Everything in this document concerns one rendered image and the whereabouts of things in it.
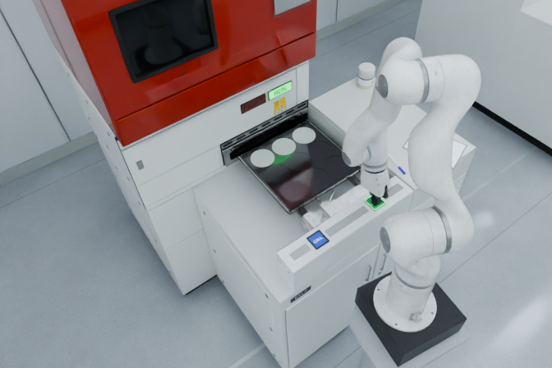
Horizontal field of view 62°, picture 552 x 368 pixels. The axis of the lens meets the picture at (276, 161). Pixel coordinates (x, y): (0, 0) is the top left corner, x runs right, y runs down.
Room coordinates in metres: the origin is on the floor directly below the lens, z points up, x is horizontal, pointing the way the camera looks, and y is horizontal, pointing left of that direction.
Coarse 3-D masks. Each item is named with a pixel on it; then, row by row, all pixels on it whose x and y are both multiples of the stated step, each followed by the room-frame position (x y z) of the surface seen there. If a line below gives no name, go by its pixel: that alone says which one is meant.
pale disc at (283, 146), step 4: (276, 140) 1.37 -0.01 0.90; (280, 140) 1.37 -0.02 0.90; (284, 140) 1.37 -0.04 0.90; (288, 140) 1.36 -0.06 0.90; (292, 140) 1.36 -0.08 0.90; (276, 144) 1.35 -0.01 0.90; (280, 144) 1.35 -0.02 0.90; (284, 144) 1.35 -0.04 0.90; (288, 144) 1.34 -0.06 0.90; (292, 144) 1.34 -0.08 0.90; (272, 148) 1.33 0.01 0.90; (276, 148) 1.33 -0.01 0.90; (280, 148) 1.32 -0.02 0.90; (284, 148) 1.32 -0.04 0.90; (288, 148) 1.32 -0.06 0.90; (292, 148) 1.32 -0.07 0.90; (276, 152) 1.30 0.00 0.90; (280, 152) 1.30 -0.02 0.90; (284, 152) 1.30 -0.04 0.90; (288, 152) 1.30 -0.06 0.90
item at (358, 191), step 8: (360, 184) 1.12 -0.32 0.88; (352, 192) 1.08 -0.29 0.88; (360, 192) 1.08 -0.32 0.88; (368, 192) 1.08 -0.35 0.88; (336, 200) 1.05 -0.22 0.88; (344, 200) 1.04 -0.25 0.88; (352, 200) 1.04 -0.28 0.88; (336, 208) 1.01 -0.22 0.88; (320, 216) 0.98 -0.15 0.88; (304, 224) 0.95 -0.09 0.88
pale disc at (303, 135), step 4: (300, 128) 1.43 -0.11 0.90; (304, 128) 1.43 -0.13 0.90; (308, 128) 1.43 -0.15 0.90; (296, 132) 1.41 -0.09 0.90; (300, 132) 1.41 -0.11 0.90; (304, 132) 1.41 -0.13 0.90; (308, 132) 1.41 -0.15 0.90; (312, 132) 1.40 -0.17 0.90; (292, 136) 1.39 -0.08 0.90; (296, 136) 1.39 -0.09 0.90; (300, 136) 1.38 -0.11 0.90; (304, 136) 1.38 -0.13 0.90; (308, 136) 1.38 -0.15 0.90; (312, 136) 1.38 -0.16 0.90; (296, 140) 1.36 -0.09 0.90; (300, 140) 1.36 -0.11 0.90; (304, 140) 1.36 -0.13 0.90; (308, 140) 1.36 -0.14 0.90; (312, 140) 1.35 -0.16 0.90
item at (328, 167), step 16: (272, 144) 1.35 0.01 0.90; (304, 144) 1.34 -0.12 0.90; (320, 144) 1.33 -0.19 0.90; (288, 160) 1.25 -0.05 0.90; (304, 160) 1.25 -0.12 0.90; (320, 160) 1.24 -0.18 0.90; (336, 160) 1.23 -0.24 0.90; (272, 176) 1.17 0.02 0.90; (288, 176) 1.17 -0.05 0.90; (304, 176) 1.16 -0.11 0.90; (320, 176) 1.16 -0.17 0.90; (336, 176) 1.15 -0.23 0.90; (288, 192) 1.09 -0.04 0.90; (304, 192) 1.08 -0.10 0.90; (288, 208) 1.02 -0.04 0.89
